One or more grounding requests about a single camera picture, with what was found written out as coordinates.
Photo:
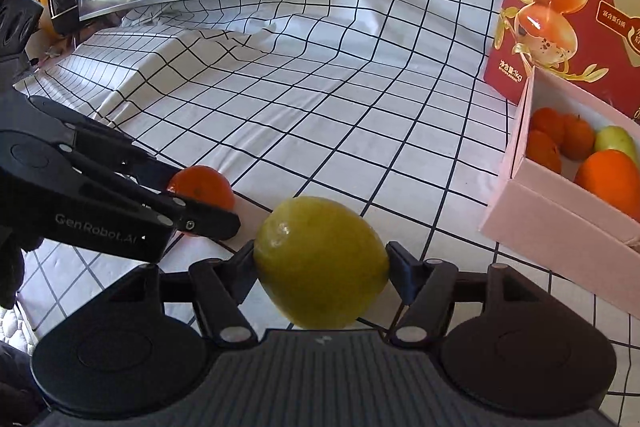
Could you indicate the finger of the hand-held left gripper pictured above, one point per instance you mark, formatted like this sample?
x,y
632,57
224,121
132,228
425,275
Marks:
x,y
210,224
125,152

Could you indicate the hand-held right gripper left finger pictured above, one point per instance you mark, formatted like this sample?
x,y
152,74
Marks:
x,y
245,274

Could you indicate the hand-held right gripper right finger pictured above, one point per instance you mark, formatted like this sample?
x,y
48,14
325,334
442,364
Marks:
x,y
402,272

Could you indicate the orange mandarin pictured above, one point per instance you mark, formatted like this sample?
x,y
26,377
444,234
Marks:
x,y
205,187
546,119
544,152
577,138

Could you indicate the green pear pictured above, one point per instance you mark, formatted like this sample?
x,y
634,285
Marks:
x,y
320,262
617,139

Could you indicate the pink cardboard box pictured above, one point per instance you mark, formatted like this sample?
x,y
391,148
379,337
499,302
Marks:
x,y
545,227

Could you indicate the large orange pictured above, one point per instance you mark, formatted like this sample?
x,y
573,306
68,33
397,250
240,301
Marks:
x,y
610,182

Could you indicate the white quilted mattress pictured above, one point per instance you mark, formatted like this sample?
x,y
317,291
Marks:
x,y
17,327

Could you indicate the white black checked cloth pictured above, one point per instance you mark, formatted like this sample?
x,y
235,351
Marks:
x,y
325,107

